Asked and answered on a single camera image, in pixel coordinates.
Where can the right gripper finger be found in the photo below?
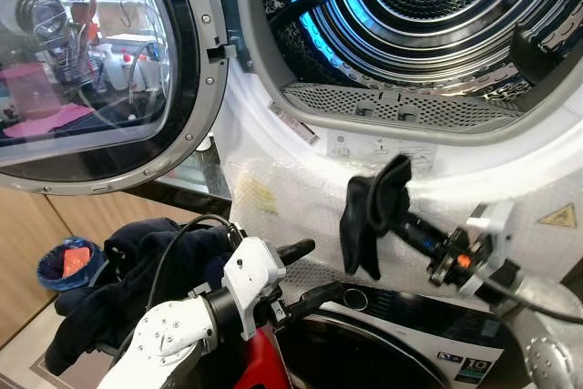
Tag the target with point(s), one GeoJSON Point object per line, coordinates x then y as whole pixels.
{"type": "Point", "coordinates": [421, 224]}
{"type": "Point", "coordinates": [421, 240]}

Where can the white tumble dryer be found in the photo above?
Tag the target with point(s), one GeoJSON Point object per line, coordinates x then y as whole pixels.
{"type": "Point", "coordinates": [510, 170]}

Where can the white instruction label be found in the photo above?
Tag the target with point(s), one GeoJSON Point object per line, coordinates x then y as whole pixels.
{"type": "Point", "coordinates": [364, 148]}

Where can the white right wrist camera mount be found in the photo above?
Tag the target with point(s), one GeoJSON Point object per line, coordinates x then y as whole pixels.
{"type": "Point", "coordinates": [492, 230]}

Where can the round glass dryer door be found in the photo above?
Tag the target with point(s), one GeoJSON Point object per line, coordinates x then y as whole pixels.
{"type": "Point", "coordinates": [187, 88]}

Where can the red laundry basket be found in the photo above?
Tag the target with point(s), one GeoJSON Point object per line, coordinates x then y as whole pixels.
{"type": "Point", "coordinates": [260, 366]}

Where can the yellow triangle warning sticker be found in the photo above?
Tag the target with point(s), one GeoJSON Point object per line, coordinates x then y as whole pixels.
{"type": "Point", "coordinates": [559, 219]}

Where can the blue and orange garment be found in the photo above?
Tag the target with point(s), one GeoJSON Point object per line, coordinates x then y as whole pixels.
{"type": "Point", "coordinates": [75, 261]}

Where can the grey dryer door hinge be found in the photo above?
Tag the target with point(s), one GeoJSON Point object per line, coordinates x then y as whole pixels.
{"type": "Point", "coordinates": [211, 11]}

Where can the white washing machine black panel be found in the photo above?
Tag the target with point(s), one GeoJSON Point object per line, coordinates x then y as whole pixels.
{"type": "Point", "coordinates": [410, 321]}

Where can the washer energy label sticker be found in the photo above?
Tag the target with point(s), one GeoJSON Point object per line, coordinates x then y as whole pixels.
{"type": "Point", "coordinates": [469, 369]}

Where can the pile of dark navy clothes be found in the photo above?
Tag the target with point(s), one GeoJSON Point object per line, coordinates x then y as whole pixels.
{"type": "Point", "coordinates": [127, 289]}

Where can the grey lint filter grate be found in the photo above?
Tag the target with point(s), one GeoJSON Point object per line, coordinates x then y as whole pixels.
{"type": "Point", "coordinates": [401, 107]}

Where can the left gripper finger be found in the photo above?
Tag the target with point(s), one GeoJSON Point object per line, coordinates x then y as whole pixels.
{"type": "Point", "coordinates": [317, 296]}
{"type": "Point", "coordinates": [296, 250]}

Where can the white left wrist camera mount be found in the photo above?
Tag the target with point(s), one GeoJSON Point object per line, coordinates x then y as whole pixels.
{"type": "Point", "coordinates": [250, 271]}

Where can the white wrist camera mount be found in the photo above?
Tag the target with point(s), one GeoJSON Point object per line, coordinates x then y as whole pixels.
{"type": "Point", "coordinates": [492, 230]}
{"type": "Point", "coordinates": [250, 271]}

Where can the dark navy sock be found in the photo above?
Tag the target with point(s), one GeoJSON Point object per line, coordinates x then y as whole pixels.
{"type": "Point", "coordinates": [364, 216]}

